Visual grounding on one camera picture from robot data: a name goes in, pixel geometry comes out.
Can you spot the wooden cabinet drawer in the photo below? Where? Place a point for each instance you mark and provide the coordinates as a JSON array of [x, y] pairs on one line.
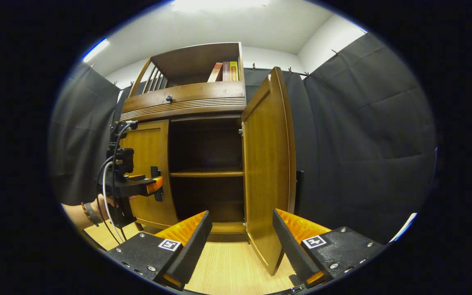
[[203, 92]]

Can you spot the narrow ceiling light panel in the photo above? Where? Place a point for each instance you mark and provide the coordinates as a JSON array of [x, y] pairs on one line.
[[95, 50]]

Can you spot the black backdrop cloth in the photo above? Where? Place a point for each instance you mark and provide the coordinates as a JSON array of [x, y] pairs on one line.
[[363, 143]]

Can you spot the wooden cabinet door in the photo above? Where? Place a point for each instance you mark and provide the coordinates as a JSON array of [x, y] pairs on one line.
[[150, 143], [266, 164]]

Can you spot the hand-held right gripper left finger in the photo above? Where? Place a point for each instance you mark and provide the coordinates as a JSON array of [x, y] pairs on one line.
[[191, 250]]

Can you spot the cream and red book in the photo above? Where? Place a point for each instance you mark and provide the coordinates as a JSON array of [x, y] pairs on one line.
[[215, 73]]

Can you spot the wooden cabinet shelf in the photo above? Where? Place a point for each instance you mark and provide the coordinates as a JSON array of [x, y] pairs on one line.
[[207, 173]]

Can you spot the wooden double-door shoe cabinet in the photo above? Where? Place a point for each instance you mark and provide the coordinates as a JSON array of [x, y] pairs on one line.
[[195, 61]]

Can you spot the dark wristband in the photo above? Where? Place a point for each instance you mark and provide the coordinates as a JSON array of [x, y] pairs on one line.
[[91, 213]]

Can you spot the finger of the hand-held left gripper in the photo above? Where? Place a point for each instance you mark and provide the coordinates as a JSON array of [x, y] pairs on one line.
[[154, 185], [137, 178]]

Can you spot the maroon book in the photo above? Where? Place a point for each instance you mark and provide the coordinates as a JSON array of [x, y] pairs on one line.
[[226, 71]]

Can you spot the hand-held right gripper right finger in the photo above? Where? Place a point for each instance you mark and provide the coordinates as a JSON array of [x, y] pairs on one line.
[[293, 250]]

